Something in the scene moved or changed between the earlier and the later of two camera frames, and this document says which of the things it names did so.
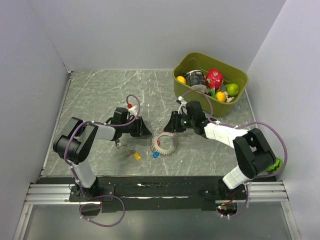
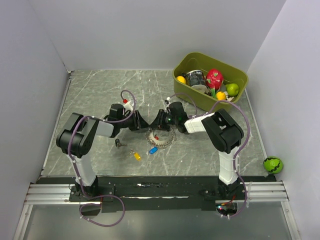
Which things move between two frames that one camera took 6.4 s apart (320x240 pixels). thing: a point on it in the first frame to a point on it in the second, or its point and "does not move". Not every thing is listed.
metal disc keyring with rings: [174, 147] to [150, 138]
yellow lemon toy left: [181, 79] does not move
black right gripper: [173, 125] to [159, 122]
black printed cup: [195, 77] does not move
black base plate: [154, 193] does not move
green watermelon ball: [276, 167] does not move
